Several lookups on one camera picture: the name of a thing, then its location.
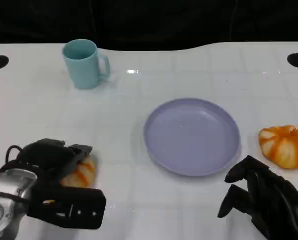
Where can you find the lilac plate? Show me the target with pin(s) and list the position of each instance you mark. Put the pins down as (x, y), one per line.
(188, 135)

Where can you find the orange and white bread roll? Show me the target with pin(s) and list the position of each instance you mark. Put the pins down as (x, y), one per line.
(84, 172)
(286, 147)

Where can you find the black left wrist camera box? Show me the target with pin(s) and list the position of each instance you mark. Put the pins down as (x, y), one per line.
(71, 207)

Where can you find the pale green mug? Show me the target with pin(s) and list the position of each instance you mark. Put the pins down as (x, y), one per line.
(83, 70)

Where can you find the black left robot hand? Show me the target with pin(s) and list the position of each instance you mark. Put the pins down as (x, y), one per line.
(48, 157)

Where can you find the black curtain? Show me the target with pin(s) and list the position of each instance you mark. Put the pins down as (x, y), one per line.
(148, 20)

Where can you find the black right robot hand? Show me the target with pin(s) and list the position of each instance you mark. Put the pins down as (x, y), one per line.
(276, 195)

